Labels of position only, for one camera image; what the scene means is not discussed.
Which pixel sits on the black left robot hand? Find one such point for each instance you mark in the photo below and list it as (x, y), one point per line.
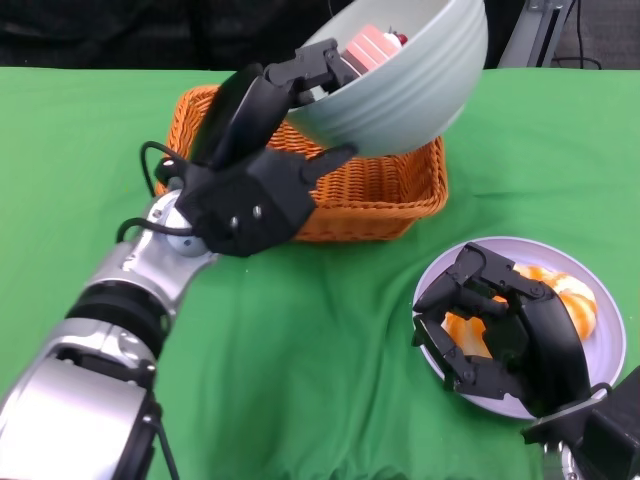
(240, 120)

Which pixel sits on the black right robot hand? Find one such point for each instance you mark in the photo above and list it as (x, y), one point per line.
(550, 350)

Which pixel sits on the coral pink cake slice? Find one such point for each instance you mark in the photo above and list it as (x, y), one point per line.
(367, 50)

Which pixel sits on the grey-green bowl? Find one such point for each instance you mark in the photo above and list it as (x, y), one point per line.
(400, 100)

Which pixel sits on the lavender plate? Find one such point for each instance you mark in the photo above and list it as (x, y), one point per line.
(607, 350)

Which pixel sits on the orange wicker basket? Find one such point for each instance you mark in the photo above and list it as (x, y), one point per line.
(380, 200)

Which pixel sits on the black backdrop cloth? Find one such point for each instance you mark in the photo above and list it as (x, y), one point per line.
(125, 30)

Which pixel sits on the grey metal frame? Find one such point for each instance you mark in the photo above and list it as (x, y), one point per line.
(525, 35)

